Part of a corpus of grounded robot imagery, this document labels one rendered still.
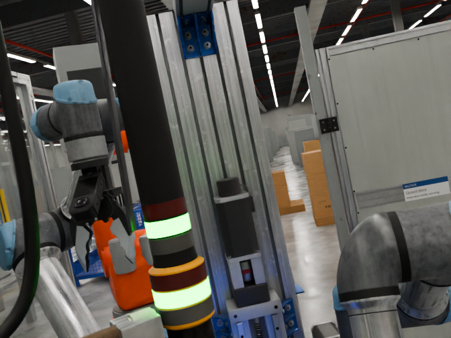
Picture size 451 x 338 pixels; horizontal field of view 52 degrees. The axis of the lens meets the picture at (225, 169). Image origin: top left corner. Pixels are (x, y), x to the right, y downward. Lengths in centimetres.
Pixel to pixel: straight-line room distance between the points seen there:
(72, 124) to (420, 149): 168
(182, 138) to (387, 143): 120
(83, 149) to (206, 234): 47
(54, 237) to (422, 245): 88
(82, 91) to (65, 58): 342
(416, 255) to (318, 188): 717
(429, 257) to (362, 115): 147
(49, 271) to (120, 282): 309
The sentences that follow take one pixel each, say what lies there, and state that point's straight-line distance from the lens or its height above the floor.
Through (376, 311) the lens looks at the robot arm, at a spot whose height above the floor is 136.
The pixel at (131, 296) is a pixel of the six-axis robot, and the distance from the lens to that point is 431.
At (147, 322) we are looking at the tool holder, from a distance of 34.
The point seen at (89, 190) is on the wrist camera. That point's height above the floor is 163.
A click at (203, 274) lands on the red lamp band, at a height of 157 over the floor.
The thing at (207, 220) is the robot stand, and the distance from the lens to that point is 123.
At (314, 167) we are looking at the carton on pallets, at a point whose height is 98.
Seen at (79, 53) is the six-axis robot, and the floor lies 269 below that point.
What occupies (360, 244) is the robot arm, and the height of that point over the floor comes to 146.
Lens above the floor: 166
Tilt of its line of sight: 3 degrees down
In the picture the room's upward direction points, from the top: 12 degrees counter-clockwise
